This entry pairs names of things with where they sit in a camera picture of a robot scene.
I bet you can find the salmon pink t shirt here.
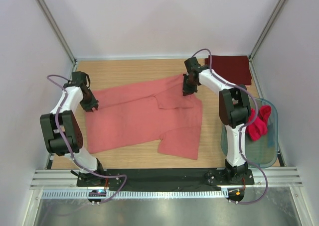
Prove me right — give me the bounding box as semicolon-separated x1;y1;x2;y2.
85;74;203;160

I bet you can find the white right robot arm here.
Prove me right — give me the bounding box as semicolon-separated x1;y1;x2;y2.
182;57;251;184

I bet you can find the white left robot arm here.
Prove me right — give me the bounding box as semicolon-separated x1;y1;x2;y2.
40;71;106;186

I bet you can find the folded dark red t shirt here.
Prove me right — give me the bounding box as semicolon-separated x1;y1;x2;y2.
204;55;252;86

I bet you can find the magenta crumpled t shirt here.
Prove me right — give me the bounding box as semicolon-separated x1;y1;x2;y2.
246;105;272;141

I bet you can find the teal transparent plastic basket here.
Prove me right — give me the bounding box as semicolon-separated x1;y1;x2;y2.
221;98;278;168

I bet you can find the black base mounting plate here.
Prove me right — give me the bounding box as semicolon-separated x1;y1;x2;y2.
76;168;255;192

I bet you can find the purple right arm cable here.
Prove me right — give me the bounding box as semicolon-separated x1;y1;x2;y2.
193;48;269;206

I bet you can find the left aluminium corner post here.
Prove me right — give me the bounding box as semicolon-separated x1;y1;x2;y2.
29;0;77;65

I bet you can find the aluminium corner post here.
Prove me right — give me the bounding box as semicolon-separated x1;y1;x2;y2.
29;0;77;65
249;0;288;62

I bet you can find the white slotted cable duct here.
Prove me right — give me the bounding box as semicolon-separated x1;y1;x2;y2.
42;189;228;200

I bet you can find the aluminium front frame rail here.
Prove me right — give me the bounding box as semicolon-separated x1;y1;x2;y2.
30;167;302;192

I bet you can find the right aluminium corner post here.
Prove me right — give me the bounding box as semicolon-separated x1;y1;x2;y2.
249;0;288;62

